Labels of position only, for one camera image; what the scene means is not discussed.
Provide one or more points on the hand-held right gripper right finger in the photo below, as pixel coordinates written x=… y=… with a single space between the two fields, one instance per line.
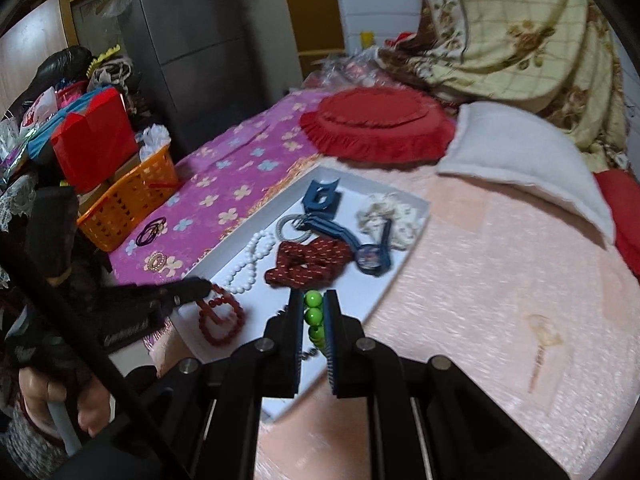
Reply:
x=337 y=350

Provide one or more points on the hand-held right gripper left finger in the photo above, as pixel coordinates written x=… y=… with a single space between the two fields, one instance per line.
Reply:
x=297 y=340

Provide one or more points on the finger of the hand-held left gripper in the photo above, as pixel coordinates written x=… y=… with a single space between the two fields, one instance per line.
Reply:
x=192 y=289

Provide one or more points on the white shallow box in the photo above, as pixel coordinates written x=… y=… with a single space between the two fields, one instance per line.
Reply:
x=372 y=285

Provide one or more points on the red polka dot scrunchie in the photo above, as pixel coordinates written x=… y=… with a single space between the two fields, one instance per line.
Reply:
x=325 y=255

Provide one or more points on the blue hair claw clip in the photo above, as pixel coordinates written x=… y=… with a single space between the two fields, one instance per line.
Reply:
x=312 y=200

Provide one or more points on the white polka dot scrunchie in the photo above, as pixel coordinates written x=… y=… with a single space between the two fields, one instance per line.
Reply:
x=400 y=215

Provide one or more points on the person's left forearm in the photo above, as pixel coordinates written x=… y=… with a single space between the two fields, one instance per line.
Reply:
x=25 y=450

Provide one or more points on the person's left hand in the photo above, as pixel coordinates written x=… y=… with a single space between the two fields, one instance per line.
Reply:
x=95 y=412

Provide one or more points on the gold round hair clip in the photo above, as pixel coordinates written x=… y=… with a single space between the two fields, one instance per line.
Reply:
x=156 y=261

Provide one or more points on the orange plastic basket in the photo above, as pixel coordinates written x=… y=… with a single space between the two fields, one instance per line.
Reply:
x=130 y=200

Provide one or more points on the purple floral bedsheet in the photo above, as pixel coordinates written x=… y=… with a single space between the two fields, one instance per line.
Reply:
x=240 y=160

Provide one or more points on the white plastic bag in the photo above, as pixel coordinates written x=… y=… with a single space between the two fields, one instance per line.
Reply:
x=155 y=137

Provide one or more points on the white lace cloth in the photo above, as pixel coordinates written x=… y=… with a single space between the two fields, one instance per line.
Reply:
x=15 y=205

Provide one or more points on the red bag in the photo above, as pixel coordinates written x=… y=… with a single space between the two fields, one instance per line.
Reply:
x=95 y=145

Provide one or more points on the pile of plastic packaging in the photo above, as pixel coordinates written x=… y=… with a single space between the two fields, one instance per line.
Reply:
x=30 y=125

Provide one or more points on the red ruffled round cushion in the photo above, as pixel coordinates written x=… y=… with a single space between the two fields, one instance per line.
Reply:
x=375 y=115

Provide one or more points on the grey refrigerator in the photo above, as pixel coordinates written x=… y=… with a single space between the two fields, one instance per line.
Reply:
x=200 y=35

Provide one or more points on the black leather bag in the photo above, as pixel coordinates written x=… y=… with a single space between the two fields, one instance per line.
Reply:
x=60 y=65

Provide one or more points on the clear plastic bag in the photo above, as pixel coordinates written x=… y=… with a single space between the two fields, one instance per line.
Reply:
x=350 y=67

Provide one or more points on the beige pillow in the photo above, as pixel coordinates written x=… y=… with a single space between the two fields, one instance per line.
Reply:
x=525 y=150

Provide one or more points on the wooden wardrobe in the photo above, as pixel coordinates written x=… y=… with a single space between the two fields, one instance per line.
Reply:
x=30 y=45

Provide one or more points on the small yellow container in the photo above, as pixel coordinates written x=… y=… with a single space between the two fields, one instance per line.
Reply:
x=367 y=40

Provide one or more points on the red pillow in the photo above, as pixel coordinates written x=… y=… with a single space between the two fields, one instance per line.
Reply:
x=622 y=210

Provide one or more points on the yellow floral blanket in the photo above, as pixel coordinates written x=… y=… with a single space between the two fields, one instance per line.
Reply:
x=525 y=10

